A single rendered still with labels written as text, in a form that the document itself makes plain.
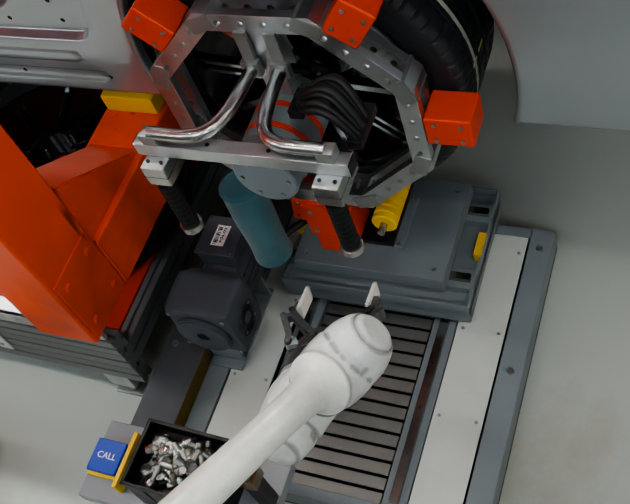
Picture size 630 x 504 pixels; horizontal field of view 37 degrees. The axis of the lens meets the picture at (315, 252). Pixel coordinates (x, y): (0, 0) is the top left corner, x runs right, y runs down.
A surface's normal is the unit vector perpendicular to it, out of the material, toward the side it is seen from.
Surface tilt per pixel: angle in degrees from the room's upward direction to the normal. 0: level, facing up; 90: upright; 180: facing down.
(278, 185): 90
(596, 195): 0
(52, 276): 90
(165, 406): 0
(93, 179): 90
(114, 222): 90
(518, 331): 0
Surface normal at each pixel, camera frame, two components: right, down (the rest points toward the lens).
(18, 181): 0.92, 0.13
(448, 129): -0.31, 0.83
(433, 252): -0.26, -0.55
